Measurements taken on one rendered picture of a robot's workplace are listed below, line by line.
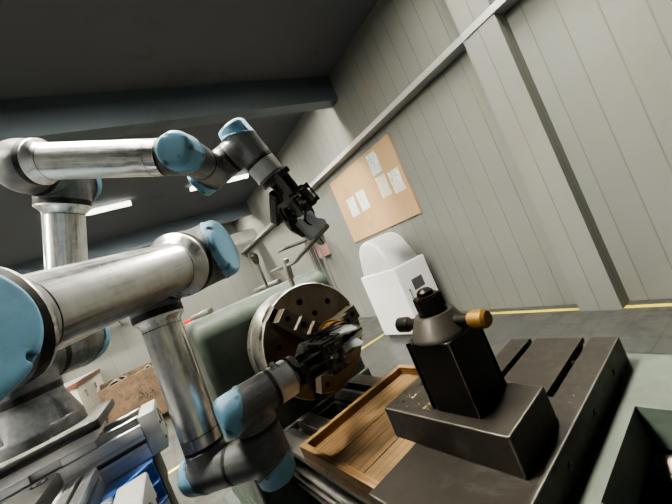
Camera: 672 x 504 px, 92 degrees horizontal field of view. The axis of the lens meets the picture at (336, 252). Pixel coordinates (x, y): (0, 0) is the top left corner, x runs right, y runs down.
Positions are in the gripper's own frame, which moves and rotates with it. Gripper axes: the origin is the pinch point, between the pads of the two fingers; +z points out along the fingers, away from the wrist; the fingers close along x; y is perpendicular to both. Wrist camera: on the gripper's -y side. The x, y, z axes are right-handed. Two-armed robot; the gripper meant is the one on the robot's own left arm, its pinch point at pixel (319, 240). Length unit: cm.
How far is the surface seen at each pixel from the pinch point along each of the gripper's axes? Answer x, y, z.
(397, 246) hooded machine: 222, -208, 108
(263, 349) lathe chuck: -27.0, -10.3, 11.3
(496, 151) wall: 267, -71, 70
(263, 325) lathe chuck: -22.7, -10.7, 7.2
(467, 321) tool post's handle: -22, 46, 12
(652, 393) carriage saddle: -9, 54, 39
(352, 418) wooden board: -25.2, -1.1, 37.5
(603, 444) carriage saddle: -20, 51, 35
